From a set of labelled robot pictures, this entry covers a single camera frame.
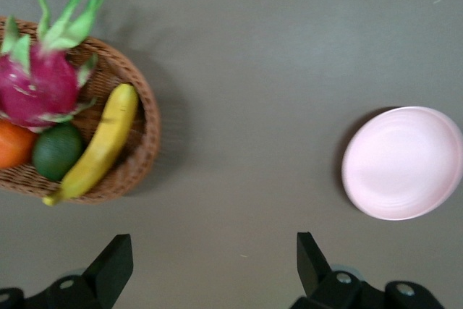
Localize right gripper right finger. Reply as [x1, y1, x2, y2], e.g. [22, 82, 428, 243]
[289, 232, 448, 309]

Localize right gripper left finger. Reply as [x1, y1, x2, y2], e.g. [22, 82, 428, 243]
[0, 233, 134, 309]

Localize yellow banana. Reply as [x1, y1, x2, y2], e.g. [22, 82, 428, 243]
[42, 82, 140, 207]

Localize green avocado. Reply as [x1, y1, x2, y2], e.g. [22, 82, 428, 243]
[31, 123, 85, 182]

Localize pink plate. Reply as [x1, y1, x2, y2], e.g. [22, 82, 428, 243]
[341, 106, 463, 221]

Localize brown wicker basket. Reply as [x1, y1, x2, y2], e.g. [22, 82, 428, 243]
[0, 15, 162, 204]

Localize orange fruit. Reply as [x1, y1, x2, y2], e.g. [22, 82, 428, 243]
[0, 119, 39, 169]

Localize pink dragon fruit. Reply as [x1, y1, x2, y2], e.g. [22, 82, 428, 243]
[0, 0, 106, 132]

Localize brown table cover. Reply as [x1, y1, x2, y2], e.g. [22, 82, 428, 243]
[0, 0, 463, 309]

